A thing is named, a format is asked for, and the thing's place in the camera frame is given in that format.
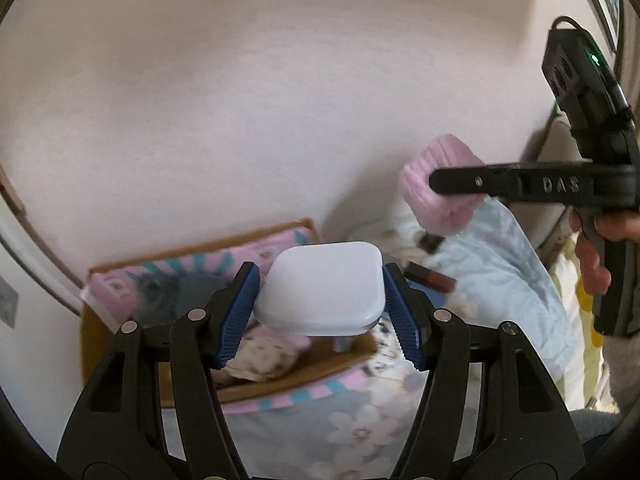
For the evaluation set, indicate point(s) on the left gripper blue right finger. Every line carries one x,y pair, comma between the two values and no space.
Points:
405,312

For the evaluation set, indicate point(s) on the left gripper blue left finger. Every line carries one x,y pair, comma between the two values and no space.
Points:
235,310

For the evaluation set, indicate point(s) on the dark red lipstick tube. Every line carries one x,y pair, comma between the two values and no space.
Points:
429,278

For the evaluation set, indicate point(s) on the white patterned sock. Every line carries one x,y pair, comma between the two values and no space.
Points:
265,355

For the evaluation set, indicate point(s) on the white rounded plastic case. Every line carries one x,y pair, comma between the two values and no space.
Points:
323,290

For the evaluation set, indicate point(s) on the dark grey fluffy cloth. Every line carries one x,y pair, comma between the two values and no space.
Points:
162,299

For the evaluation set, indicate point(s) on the black KANS cream jar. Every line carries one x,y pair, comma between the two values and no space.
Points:
430,242

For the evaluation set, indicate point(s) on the white fluffy sleeve forearm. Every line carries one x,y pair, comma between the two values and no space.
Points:
622,356

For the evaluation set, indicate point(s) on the cardboard box with pink flaps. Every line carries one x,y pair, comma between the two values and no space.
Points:
117,352

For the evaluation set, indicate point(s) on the light blue towel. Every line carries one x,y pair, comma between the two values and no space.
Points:
498,275

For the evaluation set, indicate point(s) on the floral grey blue cloth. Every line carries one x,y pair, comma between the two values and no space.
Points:
354,433

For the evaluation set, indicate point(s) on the yellow floral bedsheet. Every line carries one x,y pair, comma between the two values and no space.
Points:
584,377

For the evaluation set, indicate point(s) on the white door with handle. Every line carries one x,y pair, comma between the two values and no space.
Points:
40,328

